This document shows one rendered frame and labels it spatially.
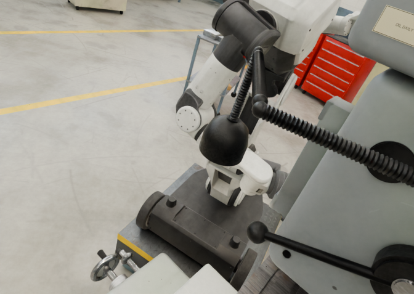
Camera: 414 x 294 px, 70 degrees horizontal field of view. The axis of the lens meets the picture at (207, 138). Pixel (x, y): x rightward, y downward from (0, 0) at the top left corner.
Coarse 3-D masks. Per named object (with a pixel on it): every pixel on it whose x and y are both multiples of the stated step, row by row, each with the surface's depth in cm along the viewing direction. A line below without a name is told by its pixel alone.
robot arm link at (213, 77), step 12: (216, 60) 79; (204, 72) 82; (216, 72) 80; (228, 72) 80; (192, 84) 85; (204, 84) 83; (216, 84) 82; (228, 84) 86; (192, 96) 84; (204, 96) 84; (216, 96) 86; (180, 108) 86; (192, 108) 84; (204, 108) 87; (180, 120) 87; (192, 120) 85
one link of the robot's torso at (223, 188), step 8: (256, 152) 119; (208, 160) 127; (208, 168) 131; (216, 168) 128; (224, 168) 128; (216, 176) 140; (224, 176) 138; (232, 176) 126; (240, 176) 127; (208, 184) 151; (216, 184) 144; (224, 184) 144; (232, 184) 128; (208, 192) 152; (216, 192) 146; (224, 192) 142; (232, 192) 145; (224, 200) 148; (232, 200) 146
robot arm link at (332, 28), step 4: (336, 16) 111; (340, 16) 111; (336, 20) 110; (340, 20) 110; (332, 24) 111; (336, 24) 110; (328, 28) 113; (332, 28) 112; (336, 28) 111; (324, 32) 116; (328, 32) 115; (332, 32) 113; (336, 32) 112
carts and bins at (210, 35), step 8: (208, 32) 326; (216, 32) 332; (208, 40) 318; (216, 40) 327; (192, 56) 333; (192, 64) 337; (240, 72) 401; (232, 80) 387; (184, 88) 354; (224, 96) 341; (232, 96) 420
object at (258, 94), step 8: (256, 56) 35; (256, 64) 32; (256, 72) 30; (264, 72) 31; (256, 80) 28; (264, 80) 29; (256, 88) 27; (264, 88) 27; (256, 96) 25; (264, 96) 25
